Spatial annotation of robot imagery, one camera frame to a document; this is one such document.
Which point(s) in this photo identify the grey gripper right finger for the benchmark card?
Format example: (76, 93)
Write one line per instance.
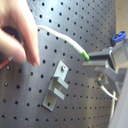
(105, 54)

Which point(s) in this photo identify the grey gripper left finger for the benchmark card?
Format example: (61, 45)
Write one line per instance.
(101, 72)

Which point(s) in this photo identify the blurred human hand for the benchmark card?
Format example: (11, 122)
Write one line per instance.
(16, 13)

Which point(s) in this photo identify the blue connector on gripper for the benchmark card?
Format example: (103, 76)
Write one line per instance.
(121, 36)

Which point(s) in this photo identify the black perforated breadboard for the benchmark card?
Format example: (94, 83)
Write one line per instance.
(91, 23)

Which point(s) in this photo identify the grey cable routing clip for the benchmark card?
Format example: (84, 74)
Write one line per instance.
(56, 84)

